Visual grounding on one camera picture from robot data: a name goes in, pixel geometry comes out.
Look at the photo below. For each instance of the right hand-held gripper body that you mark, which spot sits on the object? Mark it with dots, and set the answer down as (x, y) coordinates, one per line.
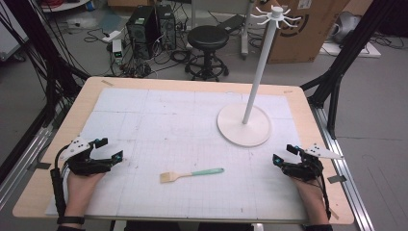
(304, 169)

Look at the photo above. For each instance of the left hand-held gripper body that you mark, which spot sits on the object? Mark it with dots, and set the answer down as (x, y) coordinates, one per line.
(84, 165)

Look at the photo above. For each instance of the white hook rack stand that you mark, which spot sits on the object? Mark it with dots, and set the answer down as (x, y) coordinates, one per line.
(243, 128)

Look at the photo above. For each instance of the person's left hand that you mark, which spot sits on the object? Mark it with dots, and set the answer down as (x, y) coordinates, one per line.
(78, 192)

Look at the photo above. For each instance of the person's right hand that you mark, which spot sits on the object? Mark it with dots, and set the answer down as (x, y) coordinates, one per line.
(312, 199)

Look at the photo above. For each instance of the black tape piece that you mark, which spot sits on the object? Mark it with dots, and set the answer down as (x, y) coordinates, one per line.
(42, 165)
(336, 179)

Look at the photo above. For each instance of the black wristband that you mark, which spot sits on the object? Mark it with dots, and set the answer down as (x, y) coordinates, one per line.
(70, 220)

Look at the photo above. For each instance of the person's dark right sleeve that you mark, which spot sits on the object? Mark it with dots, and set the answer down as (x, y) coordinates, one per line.
(318, 228)

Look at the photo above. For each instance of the person's dark sleeve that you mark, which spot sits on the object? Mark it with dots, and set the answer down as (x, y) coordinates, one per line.
(69, 228)
(318, 228)

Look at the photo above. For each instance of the person's dark left sleeve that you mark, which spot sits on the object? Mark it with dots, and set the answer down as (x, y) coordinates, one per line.
(69, 228)

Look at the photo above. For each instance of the white grid mat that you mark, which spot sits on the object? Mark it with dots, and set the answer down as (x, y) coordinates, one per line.
(179, 128)

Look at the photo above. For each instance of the person's dark legs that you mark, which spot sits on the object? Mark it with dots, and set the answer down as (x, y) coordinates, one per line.
(150, 226)

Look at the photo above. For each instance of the small device with green display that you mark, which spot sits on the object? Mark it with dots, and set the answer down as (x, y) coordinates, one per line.
(117, 51)

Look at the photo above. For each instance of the white power strip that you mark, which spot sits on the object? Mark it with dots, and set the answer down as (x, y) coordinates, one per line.
(111, 36)

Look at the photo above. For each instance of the large cardboard box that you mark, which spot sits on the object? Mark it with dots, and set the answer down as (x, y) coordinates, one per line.
(308, 38)

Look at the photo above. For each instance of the flat white board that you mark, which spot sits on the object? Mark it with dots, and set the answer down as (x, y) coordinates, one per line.
(352, 50)

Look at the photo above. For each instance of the large black computer tower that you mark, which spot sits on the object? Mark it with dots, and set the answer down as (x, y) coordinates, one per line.
(142, 30)

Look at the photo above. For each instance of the white metal floor stand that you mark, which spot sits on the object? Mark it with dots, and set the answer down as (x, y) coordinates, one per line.
(245, 29)

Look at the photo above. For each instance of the grey rounded appliance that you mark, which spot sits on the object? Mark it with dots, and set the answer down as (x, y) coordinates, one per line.
(344, 27)

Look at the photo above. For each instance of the slim black computer tower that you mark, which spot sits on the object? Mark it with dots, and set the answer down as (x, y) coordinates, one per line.
(166, 27)

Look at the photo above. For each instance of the black round stool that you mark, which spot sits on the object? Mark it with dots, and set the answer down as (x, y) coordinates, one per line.
(208, 38)

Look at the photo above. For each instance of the black flat case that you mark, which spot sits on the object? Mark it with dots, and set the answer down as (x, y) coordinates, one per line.
(231, 23)

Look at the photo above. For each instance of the white round table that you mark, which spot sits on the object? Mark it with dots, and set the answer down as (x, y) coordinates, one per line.
(64, 5)

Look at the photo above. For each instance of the aluminium rail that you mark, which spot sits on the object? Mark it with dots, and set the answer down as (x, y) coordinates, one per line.
(22, 160)
(348, 173)

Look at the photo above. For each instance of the black metal frame post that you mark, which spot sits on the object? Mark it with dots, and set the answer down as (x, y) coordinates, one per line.
(349, 48)
(35, 48)

